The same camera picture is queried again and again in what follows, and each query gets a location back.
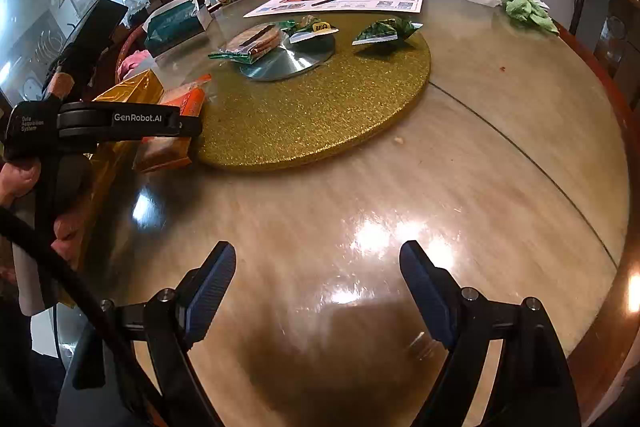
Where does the small green yellow packet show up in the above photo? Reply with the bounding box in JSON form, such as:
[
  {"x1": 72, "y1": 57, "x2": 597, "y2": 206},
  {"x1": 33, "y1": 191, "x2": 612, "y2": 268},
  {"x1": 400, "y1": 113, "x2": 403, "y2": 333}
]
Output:
[{"x1": 278, "y1": 15, "x2": 338, "y2": 44}]

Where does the green pea packet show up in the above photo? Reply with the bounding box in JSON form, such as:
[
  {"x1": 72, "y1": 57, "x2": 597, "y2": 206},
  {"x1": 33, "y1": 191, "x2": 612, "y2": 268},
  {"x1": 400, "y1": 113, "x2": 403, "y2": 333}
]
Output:
[{"x1": 352, "y1": 17, "x2": 423, "y2": 46}]

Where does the person's hand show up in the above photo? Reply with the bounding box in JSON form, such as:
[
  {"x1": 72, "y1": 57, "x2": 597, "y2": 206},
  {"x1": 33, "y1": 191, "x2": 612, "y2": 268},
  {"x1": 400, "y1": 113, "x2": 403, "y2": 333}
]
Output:
[{"x1": 1, "y1": 161, "x2": 91, "y2": 270}]

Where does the orange snack box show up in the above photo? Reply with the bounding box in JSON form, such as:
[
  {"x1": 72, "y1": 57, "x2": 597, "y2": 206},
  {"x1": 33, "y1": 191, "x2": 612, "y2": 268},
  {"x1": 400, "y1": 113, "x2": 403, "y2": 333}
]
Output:
[{"x1": 70, "y1": 69, "x2": 164, "y2": 270}]

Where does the orange snack packet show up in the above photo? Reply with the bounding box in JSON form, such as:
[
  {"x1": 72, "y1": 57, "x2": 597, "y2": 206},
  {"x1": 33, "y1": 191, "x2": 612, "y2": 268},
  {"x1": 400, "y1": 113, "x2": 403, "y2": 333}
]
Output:
[
  {"x1": 160, "y1": 74, "x2": 212, "y2": 117},
  {"x1": 131, "y1": 85, "x2": 207, "y2": 174}
]

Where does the green tissue box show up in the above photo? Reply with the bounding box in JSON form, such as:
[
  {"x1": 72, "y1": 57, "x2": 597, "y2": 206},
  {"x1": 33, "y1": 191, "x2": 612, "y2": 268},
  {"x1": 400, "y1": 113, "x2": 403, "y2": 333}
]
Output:
[{"x1": 142, "y1": 0, "x2": 212, "y2": 57}]

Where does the round cracker packet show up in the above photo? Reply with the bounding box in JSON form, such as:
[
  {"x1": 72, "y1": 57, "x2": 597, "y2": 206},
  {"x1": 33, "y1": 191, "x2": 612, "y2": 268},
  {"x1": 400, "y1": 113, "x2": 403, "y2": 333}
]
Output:
[{"x1": 207, "y1": 23, "x2": 283, "y2": 65}]

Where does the silver turntable hub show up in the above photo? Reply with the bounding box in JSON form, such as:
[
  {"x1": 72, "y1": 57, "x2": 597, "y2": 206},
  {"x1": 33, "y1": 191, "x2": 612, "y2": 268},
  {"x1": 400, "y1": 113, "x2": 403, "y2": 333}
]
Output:
[{"x1": 239, "y1": 35, "x2": 335, "y2": 82}]

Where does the gold glitter turntable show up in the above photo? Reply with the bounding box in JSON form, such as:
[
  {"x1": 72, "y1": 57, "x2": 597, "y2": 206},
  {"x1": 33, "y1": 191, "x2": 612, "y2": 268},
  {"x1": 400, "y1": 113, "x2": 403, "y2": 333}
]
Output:
[{"x1": 194, "y1": 12, "x2": 431, "y2": 171}]

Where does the green cloth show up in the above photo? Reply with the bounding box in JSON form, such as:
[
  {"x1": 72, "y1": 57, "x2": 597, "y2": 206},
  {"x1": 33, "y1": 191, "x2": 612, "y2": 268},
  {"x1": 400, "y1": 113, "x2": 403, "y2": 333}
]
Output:
[{"x1": 499, "y1": 0, "x2": 559, "y2": 35}]

